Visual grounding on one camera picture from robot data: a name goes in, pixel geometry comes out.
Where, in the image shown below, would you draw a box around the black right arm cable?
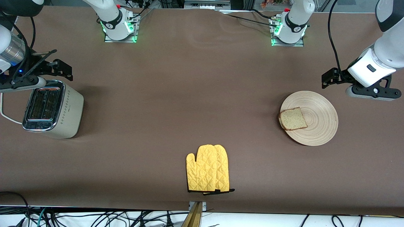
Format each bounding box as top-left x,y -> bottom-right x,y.
0,16 -> 36,51

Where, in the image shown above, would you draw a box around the beige chrome two-slot toaster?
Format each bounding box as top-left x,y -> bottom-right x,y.
22,80 -> 85,139

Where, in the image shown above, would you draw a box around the orange background object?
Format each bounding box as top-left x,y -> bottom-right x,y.
260,0 -> 284,9

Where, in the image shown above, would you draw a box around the looped black floor cable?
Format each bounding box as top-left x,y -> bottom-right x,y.
0,191 -> 31,227

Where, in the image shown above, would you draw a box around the teal cable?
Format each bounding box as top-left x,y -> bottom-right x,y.
30,207 -> 48,227

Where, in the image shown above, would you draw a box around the brown bread slice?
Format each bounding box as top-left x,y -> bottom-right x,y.
279,107 -> 308,131

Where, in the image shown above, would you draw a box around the tangled black cable bundle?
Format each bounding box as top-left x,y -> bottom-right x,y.
32,209 -> 177,227

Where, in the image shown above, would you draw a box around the black base connector cables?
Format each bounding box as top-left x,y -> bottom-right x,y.
125,0 -> 155,24

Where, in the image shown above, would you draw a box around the brass coloured bar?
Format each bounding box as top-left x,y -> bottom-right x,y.
181,202 -> 203,227

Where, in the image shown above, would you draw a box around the round wooden plate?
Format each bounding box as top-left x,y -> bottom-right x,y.
279,91 -> 339,146

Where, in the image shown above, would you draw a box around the yellow quilted oven mitt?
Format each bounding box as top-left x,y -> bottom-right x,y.
186,145 -> 221,193
212,144 -> 235,194

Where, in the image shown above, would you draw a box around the black cable on table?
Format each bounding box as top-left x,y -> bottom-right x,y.
226,14 -> 280,27
251,9 -> 278,20

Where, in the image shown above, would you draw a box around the white toaster power cord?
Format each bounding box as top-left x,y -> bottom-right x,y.
0,92 -> 23,125

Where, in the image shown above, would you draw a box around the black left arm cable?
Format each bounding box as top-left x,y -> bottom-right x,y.
327,0 -> 343,75

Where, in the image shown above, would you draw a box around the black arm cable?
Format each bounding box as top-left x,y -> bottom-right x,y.
327,0 -> 343,75
0,16 -> 36,51

